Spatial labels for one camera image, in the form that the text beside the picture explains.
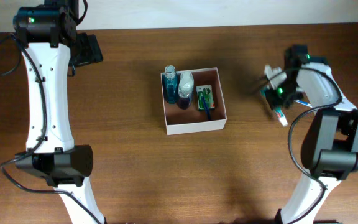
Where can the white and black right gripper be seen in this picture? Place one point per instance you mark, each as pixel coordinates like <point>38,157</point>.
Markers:
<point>274,101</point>

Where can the blue disposable razor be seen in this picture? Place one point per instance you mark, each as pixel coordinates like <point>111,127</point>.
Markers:
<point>205,103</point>

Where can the blue mouthwash bottle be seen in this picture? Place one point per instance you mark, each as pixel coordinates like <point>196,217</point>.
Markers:
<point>171,83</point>

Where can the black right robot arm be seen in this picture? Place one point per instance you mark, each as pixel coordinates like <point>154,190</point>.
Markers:
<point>323,140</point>

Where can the white cardboard box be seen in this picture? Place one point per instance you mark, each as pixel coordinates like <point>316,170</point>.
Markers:
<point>193,119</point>

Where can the clear purple soap bottle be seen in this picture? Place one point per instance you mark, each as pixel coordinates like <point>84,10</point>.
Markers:
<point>185,90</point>

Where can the green soap bar box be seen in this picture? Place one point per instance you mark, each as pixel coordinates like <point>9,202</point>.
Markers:
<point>206,92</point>

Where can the blue and white toothbrush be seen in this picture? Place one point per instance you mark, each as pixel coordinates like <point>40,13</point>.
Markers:
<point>303,103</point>

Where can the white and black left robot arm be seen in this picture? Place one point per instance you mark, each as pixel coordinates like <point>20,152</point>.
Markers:
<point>51,46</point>

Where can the green toothpaste tube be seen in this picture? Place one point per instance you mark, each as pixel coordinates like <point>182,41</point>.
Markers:
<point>277,111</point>

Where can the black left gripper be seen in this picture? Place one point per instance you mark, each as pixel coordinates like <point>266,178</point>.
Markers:
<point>91,51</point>

